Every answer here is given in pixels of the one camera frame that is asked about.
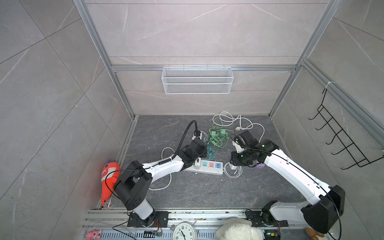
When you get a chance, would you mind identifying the white charger with black cable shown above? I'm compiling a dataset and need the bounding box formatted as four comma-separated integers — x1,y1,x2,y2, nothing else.
194,158,202,170

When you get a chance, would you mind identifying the purple small power strip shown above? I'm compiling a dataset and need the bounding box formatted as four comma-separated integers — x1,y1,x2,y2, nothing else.
256,163,266,169

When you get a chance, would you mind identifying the white 66W charger with cable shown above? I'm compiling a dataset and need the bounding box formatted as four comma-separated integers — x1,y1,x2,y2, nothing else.
223,162,243,179

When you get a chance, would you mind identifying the white multicolour power strip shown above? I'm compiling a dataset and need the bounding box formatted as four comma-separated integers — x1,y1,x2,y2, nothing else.
185,159,224,176

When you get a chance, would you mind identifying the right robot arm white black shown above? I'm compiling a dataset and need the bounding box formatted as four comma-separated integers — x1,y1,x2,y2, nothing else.
230,131,346,234

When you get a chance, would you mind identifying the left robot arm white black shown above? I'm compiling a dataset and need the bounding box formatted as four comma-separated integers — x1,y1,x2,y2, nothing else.
102,120,207,226

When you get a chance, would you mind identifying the white analog clock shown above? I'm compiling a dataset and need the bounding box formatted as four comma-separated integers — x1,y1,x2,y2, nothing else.
173,222,198,240

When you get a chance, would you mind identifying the white plush toy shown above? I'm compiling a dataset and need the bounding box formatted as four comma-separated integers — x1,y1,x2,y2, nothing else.
215,218,264,240

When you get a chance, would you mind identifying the red toy vacuum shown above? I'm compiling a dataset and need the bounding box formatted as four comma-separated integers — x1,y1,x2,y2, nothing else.
101,162,121,206

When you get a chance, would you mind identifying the brown plush toy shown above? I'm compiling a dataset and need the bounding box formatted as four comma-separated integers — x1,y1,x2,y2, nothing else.
306,227,327,240

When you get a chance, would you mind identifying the pink toy pig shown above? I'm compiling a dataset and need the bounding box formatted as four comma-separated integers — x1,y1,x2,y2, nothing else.
85,230,102,240

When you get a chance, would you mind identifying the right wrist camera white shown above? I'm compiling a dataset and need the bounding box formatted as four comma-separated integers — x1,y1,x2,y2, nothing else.
232,140,245,153

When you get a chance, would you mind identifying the white power strip cable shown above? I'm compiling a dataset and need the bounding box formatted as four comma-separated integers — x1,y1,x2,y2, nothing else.
148,146,176,191

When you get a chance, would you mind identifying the green charger and cable bundle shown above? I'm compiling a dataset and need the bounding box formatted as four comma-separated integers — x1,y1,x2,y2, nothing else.
206,125,234,149

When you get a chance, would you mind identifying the white cable of purple strip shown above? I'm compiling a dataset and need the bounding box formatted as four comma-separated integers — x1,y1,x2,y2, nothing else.
212,111,266,142

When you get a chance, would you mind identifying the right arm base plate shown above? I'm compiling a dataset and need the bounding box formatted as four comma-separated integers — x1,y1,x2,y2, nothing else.
244,207,289,228

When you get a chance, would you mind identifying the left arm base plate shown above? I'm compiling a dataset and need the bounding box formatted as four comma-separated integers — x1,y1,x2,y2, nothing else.
127,211,169,228

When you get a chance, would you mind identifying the white wire mesh basket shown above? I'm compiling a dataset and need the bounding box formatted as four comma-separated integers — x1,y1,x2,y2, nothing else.
162,67,234,95

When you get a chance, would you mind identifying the aluminium front rail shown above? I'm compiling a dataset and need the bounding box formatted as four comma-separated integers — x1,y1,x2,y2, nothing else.
78,209,308,240

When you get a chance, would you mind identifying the black wire hook rack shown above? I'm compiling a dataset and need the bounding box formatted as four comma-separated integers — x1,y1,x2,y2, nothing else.
308,89,384,171

